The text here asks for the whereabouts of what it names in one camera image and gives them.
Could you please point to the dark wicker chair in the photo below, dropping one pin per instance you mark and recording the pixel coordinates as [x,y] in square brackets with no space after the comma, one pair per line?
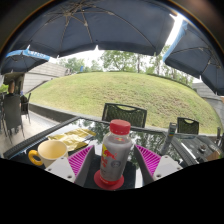
[12,113]
[26,106]

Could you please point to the large dark blue parasol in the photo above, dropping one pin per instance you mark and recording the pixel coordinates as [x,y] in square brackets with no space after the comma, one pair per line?
[100,26]

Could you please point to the grey parasol pole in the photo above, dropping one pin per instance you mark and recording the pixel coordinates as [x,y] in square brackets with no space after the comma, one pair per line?
[168,138]

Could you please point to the blue-edged dark parasol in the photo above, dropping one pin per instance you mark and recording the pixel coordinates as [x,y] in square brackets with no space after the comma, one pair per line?
[20,61]

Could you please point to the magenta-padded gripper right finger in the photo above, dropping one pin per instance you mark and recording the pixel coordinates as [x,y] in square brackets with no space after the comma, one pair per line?
[166,168]

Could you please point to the person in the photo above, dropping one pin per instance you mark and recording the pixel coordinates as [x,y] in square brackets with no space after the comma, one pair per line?
[11,87]

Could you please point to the red-capped drink bottle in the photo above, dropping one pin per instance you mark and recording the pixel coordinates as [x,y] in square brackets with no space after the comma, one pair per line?
[115,153]

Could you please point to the flat round red coaster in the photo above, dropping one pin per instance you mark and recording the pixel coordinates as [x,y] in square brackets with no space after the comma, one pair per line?
[100,183]

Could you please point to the green wicker chair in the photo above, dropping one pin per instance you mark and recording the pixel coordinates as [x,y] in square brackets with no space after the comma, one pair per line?
[125,116]
[188,126]
[220,136]

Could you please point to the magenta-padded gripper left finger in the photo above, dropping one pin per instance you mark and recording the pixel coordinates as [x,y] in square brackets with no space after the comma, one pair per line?
[60,168]

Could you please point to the yellow foil snack packet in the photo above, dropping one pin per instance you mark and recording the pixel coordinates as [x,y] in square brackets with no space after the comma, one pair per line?
[71,138]

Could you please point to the black slatted table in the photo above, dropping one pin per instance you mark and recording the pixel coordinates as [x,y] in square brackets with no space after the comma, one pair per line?
[200,148]

